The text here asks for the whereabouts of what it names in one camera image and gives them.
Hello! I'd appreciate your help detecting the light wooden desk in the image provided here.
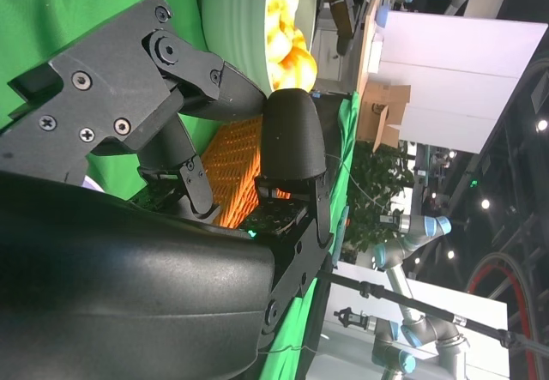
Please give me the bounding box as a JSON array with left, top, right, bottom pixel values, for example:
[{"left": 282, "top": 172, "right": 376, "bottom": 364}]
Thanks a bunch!
[{"left": 355, "top": 0, "right": 389, "bottom": 98}]

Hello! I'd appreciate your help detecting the green tablecloth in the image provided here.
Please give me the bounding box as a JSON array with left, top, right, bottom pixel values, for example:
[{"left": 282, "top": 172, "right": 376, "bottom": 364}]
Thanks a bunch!
[{"left": 0, "top": 0, "right": 361, "bottom": 380}]

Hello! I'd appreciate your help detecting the green leafy plant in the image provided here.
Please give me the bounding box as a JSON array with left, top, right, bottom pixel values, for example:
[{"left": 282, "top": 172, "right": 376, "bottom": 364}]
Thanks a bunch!
[{"left": 342, "top": 139, "right": 425, "bottom": 265}]

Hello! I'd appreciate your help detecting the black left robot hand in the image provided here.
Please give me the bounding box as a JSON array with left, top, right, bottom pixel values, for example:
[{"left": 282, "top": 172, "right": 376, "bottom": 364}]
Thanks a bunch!
[{"left": 319, "top": 0, "right": 370, "bottom": 55}]

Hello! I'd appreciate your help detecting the black pole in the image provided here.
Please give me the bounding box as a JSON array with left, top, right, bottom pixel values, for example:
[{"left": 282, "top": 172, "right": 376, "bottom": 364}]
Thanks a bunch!
[{"left": 319, "top": 268, "right": 549, "bottom": 355}]

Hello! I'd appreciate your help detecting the white partition wall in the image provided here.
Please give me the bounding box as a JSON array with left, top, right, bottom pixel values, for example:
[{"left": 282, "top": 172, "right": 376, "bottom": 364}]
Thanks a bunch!
[{"left": 377, "top": 9, "right": 549, "bottom": 154}]

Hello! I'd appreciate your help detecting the orange wicker basket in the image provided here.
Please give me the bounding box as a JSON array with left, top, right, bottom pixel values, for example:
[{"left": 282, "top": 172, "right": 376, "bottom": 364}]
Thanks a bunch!
[{"left": 199, "top": 116, "right": 297, "bottom": 229}]

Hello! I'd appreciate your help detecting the grey bowl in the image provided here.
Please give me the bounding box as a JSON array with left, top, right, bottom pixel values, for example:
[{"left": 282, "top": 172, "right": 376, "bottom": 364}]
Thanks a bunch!
[{"left": 200, "top": 0, "right": 321, "bottom": 94}]

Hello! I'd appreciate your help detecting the cardboard box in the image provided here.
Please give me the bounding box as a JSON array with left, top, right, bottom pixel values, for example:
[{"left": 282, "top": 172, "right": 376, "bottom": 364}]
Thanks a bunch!
[{"left": 358, "top": 81, "right": 412, "bottom": 152}]

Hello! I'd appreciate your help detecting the black backdrop curtain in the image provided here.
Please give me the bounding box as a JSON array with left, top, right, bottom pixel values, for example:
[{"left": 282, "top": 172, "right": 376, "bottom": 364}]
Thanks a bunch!
[{"left": 306, "top": 91, "right": 351, "bottom": 171}]

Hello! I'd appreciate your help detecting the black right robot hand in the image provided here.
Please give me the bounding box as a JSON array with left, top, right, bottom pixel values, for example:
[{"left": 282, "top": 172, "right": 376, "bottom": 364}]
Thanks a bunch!
[{"left": 0, "top": 0, "right": 335, "bottom": 380}]

